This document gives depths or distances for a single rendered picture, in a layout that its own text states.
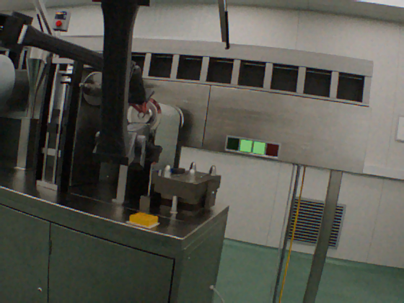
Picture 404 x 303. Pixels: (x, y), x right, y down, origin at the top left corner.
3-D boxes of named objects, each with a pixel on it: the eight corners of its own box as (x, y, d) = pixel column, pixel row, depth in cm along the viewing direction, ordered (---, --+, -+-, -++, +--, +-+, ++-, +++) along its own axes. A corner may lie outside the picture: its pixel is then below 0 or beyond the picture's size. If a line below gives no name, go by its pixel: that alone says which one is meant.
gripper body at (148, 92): (147, 104, 123) (143, 88, 117) (123, 100, 126) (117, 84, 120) (154, 92, 127) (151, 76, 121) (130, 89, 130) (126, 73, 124)
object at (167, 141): (149, 177, 136) (156, 130, 135) (171, 173, 159) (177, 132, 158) (150, 177, 136) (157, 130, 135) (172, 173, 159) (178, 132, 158)
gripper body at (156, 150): (158, 164, 129) (151, 155, 122) (133, 159, 131) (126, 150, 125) (163, 148, 131) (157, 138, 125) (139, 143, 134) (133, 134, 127)
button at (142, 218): (128, 222, 109) (129, 215, 109) (138, 218, 116) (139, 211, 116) (148, 227, 107) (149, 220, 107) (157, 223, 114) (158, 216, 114)
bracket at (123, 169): (110, 202, 133) (120, 123, 131) (118, 200, 139) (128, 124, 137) (122, 205, 131) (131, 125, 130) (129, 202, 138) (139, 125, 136)
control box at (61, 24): (50, 27, 149) (54, 7, 148) (54, 31, 155) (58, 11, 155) (63, 28, 150) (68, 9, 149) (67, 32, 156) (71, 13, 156)
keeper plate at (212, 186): (203, 208, 143) (208, 182, 143) (210, 204, 153) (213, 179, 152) (209, 209, 142) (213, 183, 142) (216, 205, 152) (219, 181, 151)
